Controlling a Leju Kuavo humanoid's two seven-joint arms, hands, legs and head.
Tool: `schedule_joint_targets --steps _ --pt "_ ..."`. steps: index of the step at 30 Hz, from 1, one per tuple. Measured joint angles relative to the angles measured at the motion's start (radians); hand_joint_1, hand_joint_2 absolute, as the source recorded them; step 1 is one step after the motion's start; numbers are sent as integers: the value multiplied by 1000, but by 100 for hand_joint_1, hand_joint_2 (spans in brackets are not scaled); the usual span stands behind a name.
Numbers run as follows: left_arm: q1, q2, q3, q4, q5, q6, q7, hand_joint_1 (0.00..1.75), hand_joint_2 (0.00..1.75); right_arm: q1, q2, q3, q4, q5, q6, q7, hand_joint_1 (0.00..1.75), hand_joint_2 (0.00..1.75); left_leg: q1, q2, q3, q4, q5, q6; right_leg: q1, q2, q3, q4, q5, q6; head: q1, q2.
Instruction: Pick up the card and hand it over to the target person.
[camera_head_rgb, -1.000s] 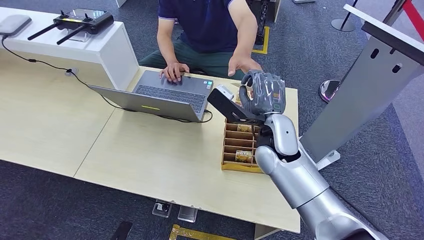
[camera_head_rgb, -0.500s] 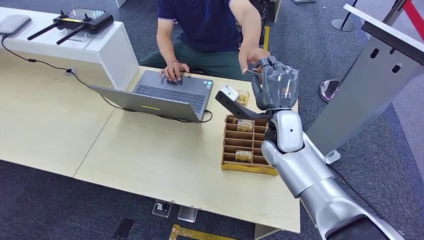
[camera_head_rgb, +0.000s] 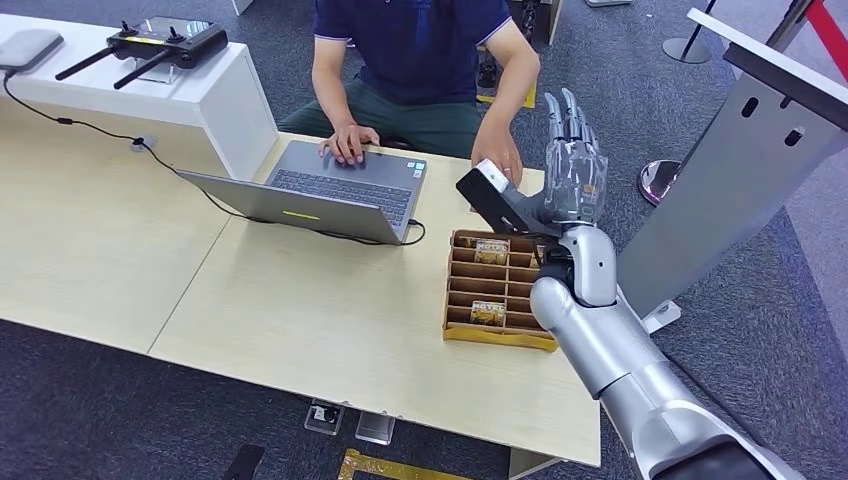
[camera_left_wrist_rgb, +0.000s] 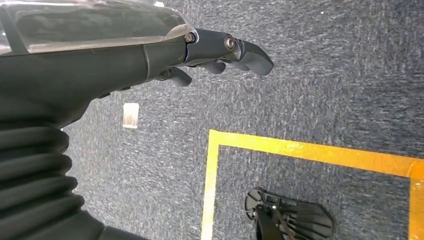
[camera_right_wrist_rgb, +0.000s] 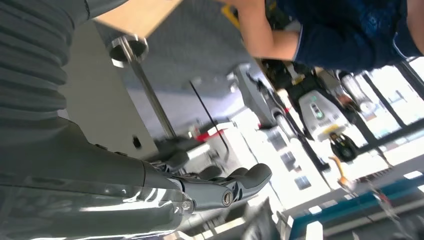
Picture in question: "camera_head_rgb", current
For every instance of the grey laptop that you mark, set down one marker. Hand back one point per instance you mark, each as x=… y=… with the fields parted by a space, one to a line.
x=344 y=169

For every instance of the white counter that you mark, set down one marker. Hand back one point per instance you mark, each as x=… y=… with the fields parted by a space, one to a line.
x=218 y=106

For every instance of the grey stanchion post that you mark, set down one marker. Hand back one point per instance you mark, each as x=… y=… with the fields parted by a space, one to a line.
x=790 y=23

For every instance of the wooden card holder box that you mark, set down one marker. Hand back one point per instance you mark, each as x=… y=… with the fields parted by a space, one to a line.
x=490 y=336

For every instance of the grey stanchion base with pole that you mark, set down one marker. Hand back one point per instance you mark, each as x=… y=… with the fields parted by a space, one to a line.
x=686 y=52

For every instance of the white furniture corner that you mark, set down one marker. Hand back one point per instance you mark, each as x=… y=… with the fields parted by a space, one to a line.
x=242 y=5

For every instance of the white desk leg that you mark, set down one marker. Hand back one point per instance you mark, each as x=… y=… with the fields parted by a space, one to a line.
x=526 y=464

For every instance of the person's left hand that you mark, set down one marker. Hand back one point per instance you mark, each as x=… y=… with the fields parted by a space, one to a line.
x=497 y=142

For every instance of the grey kiosk stand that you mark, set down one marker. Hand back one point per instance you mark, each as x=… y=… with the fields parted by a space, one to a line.
x=729 y=185

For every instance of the clear acrylic block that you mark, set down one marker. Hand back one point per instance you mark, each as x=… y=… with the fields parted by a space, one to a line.
x=324 y=417
x=376 y=427

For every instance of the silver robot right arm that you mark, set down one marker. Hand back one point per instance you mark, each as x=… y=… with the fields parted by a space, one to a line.
x=616 y=344

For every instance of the flat grey device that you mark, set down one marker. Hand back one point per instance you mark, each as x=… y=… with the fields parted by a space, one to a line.
x=26 y=48

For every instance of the person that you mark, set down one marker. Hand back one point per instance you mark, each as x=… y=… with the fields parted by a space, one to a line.
x=411 y=53

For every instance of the yellow floor tape strip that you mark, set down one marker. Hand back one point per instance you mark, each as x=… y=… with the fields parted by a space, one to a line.
x=528 y=99
x=391 y=469

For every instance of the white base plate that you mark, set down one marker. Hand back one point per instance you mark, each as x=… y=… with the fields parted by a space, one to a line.
x=606 y=3

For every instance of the chrome stanchion base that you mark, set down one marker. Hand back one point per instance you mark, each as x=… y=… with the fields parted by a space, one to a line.
x=656 y=182

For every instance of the black remote controller with antennas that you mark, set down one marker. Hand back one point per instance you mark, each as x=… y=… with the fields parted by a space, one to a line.
x=169 y=43

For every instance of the person's left forearm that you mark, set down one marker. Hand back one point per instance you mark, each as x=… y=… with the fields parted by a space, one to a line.
x=510 y=99

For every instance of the black flat object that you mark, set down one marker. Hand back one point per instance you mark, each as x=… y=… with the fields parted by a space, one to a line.
x=245 y=462

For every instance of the small black object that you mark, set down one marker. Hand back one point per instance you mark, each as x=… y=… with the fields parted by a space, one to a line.
x=486 y=73

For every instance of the person's right forearm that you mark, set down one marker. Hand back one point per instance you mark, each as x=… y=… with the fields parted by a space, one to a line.
x=331 y=99

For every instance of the person's right hand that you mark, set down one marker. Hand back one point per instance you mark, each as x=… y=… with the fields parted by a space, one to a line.
x=348 y=142

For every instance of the clear acrylic stand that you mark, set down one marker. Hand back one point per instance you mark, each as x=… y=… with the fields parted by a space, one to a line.
x=157 y=74

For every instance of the red barrier belt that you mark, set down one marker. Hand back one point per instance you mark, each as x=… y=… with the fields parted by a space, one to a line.
x=828 y=36

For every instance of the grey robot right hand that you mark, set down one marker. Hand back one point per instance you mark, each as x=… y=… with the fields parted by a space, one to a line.
x=576 y=185

